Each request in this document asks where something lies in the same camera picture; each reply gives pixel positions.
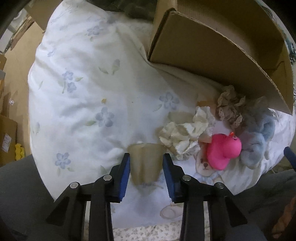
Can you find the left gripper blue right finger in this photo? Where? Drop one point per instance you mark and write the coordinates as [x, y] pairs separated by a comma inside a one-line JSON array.
[[173, 176]]

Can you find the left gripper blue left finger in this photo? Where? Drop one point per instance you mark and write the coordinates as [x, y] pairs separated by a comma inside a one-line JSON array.
[[120, 176]]

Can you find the pink rubber duck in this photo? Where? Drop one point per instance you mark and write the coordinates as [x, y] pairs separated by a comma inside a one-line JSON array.
[[222, 149]]

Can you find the brown cardboard box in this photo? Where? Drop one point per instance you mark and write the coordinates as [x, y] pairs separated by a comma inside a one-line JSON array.
[[232, 42]]

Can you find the beige soft tube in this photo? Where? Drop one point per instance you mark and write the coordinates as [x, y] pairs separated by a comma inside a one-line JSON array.
[[146, 162]]

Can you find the yellow foam piece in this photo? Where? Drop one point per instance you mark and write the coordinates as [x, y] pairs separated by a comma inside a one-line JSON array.
[[19, 151]]

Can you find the light blue plush toy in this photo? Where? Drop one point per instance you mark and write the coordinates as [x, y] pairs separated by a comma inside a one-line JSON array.
[[257, 129]]

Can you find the camouflage green garment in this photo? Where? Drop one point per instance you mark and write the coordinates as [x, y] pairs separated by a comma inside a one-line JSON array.
[[136, 9]]

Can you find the cardboard box on floor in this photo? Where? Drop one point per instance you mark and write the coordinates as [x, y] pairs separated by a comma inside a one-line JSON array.
[[7, 140]]

